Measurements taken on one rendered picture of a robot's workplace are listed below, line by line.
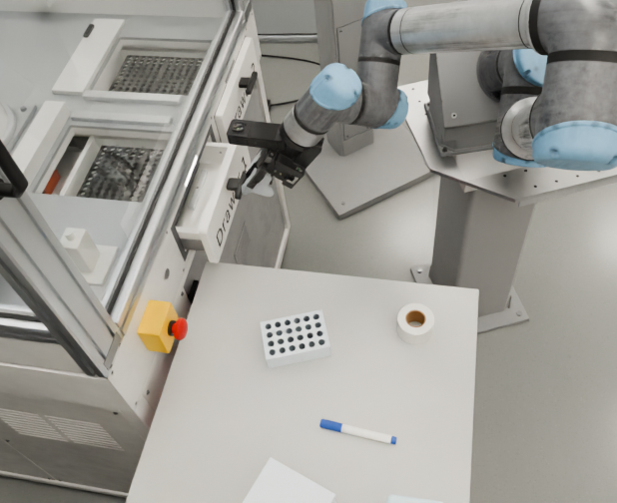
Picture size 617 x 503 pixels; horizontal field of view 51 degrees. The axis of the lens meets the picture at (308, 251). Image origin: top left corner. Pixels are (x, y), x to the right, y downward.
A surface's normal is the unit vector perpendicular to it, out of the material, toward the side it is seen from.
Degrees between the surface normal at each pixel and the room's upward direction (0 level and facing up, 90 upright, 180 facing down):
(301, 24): 90
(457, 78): 46
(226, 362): 0
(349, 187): 3
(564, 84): 56
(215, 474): 0
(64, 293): 90
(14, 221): 90
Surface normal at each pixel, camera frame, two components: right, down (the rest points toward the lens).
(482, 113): 0.02, 0.16
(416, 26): -0.76, 0.11
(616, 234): -0.10, -0.59
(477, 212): 0.22, 0.77
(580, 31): -0.66, -0.13
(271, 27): -0.12, 0.81
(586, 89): -0.40, 0.10
